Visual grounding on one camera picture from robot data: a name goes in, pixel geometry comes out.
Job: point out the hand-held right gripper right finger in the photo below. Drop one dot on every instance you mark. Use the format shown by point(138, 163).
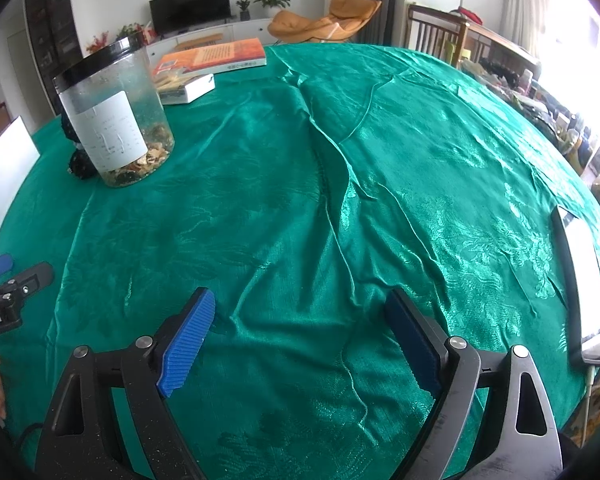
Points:
point(412, 342)

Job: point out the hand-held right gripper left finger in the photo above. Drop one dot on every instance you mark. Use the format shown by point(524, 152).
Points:
point(187, 340)

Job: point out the white board panel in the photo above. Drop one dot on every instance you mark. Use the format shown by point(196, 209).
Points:
point(2, 185)

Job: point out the black lace item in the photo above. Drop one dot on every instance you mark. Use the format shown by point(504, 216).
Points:
point(80, 165)

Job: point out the clear jar with black lid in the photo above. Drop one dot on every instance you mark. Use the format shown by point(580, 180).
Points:
point(110, 130)

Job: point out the smartphone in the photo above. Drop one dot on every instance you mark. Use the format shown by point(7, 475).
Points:
point(582, 285)

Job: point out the green tablecloth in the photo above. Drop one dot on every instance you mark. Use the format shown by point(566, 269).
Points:
point(305, 185)

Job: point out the dark display cabinet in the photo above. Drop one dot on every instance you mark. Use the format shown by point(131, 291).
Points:
point(55, 35)

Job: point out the small white box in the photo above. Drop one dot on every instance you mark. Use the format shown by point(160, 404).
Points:
point(195, 89)

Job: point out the bushy green houseplant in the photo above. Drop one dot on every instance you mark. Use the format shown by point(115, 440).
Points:
point(130, 31)

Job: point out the pile of household clutter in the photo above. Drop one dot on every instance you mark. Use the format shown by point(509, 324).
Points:
point(545, 105)

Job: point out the orange book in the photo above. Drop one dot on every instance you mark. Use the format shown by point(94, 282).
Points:
point(215, 55)

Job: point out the wooden chair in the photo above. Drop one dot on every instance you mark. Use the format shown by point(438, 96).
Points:
point(445, 35)

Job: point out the black television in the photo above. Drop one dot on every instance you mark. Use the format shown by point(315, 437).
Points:
point(190, 7)

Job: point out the white television cabinet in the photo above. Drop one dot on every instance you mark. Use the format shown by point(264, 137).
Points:
point(250, 26)

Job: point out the orange lounge chair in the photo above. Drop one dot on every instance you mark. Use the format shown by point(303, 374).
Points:
point(320, 22)

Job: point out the red cloth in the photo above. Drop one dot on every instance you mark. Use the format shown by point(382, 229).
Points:
point(469, 14)

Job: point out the small green potted plant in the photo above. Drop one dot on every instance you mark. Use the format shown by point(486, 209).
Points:
point(243, 9)

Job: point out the large green potted plant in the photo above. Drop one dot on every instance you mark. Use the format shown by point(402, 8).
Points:
point(272, 0)

